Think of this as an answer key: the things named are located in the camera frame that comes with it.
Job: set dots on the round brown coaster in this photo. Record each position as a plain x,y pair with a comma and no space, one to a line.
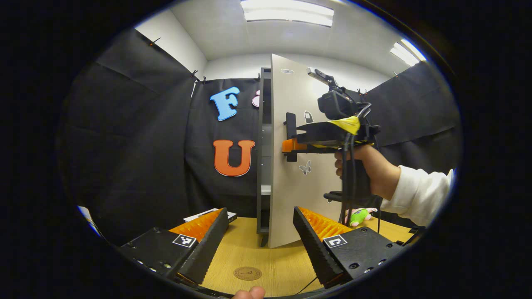
247,273

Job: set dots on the large ceiling light panel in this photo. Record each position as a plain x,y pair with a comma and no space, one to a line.
286,12

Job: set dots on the black backdrop cloth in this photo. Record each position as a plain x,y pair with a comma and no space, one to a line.
145,145

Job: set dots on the beige cabinet door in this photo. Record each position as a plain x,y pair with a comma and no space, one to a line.
286,199

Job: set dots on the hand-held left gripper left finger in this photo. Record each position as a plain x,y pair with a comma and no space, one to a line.
210,249

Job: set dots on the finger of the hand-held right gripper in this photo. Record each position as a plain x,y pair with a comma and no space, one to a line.
295,146

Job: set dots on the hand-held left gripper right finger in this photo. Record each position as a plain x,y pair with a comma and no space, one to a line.
316,253

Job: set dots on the small ceiling light panel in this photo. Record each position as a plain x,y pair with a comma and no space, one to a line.
407,53

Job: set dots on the pink green plush toy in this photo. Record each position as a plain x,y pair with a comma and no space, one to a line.
359,216

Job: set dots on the white side desk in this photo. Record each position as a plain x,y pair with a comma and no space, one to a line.
85,214

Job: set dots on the white cover book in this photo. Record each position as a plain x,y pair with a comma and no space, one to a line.
199,215

